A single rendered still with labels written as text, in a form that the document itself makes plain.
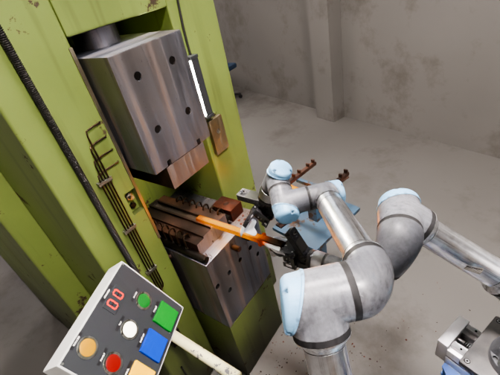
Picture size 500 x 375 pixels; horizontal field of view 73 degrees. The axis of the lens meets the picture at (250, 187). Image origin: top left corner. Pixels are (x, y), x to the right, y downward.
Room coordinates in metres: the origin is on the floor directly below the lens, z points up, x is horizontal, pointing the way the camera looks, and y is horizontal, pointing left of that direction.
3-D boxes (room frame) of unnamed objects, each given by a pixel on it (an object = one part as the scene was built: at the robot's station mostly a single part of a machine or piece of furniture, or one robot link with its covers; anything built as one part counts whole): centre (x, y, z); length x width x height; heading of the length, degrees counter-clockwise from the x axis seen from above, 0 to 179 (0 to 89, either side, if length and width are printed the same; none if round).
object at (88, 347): (0.56, 0.51, 1.16); 0.05 x 0.03 x 0.04; 138
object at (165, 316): (0.73, 0.37, 1.01); 0.07 x 0.05 x 0.07; 163
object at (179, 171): (1.28, 0.36, 1.32); 0.42 x 0.20 x 0.10; 48
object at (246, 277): (1.33, 0.33, 0.69); 0.56 x 0.38 x 0.45; 48
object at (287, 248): (0.88, -0.12, 0.98); 0.12 x 0.08 x 0.09; 48
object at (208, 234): (1.28, 0.36, 0.96); 0.42 x 0.20 x 0.09; 48
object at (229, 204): (1.31, 0.13, 0.95); 0.12 x 0.09 x 0.07; 48
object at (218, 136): (1.46, 0.09, 1.27); 0.09 x 0.02 x 0.17; 138
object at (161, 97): (1.31, 0.33, 1.56); 0.42 x 0.39 x 0.40; 48
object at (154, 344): (0.63, 0.40, 1.01); 0.07 x 0.05 x 0.07; 163
